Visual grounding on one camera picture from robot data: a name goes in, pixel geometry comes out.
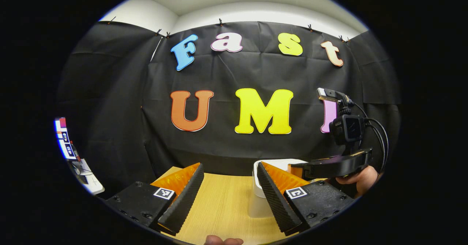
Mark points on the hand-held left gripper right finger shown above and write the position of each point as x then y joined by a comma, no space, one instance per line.
276,201

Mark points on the colourful wall poster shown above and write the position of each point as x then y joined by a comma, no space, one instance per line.
63,135

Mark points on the wooden desktop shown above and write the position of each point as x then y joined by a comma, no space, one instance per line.
223,208

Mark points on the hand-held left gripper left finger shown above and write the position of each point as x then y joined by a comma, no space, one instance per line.
184,199

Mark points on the black backdrop cloth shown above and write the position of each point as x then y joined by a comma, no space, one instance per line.
226,73

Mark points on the white desktop garbage bin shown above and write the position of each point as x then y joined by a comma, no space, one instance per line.
257,201

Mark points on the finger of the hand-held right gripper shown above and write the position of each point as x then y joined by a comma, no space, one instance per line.
295,170

